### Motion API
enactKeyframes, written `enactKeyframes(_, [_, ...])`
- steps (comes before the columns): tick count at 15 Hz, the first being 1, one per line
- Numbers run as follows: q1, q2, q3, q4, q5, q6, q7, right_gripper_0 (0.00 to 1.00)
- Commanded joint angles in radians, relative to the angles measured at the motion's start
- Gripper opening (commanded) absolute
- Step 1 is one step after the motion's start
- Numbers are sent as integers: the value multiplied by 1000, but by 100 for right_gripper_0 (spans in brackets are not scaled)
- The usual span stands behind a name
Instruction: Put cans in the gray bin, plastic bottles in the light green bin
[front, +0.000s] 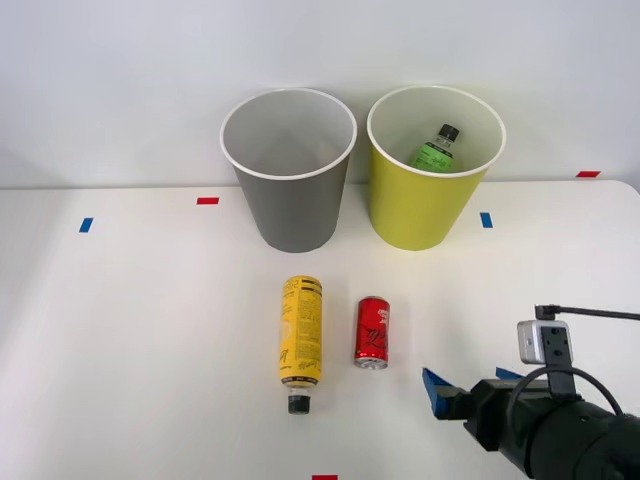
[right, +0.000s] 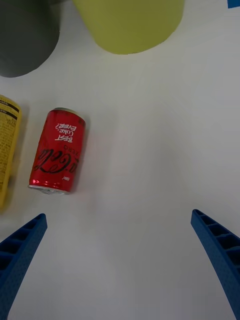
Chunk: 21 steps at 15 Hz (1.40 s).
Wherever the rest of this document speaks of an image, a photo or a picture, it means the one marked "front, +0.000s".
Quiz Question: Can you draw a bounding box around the yellow plastic bottle black cap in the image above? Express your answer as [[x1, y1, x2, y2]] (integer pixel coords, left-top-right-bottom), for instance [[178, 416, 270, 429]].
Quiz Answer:
[[277, 274, 324, 416]]

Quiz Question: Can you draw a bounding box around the grey plastic waste bin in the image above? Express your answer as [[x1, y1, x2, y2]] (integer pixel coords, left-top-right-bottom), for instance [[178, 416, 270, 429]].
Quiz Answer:
[[219, 87, 359, 254]]

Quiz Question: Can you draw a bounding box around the red drink can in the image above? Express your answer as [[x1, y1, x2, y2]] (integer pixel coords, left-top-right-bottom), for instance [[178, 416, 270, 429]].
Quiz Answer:
[[353, 295, 392, 372]]

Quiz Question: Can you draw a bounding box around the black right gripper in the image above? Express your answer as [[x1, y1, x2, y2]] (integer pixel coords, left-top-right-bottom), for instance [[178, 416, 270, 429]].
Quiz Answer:
[[421, 366, 551, 469]]

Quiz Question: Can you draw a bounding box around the yellow-green plastic waste bin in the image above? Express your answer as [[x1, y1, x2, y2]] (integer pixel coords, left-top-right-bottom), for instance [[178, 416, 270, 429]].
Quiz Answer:
[[366, 84, 507, 253]]

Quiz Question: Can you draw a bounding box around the green label plastic bottle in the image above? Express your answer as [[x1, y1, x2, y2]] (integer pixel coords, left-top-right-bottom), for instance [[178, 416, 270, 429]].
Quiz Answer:
[[409, 123, 461, 176]]

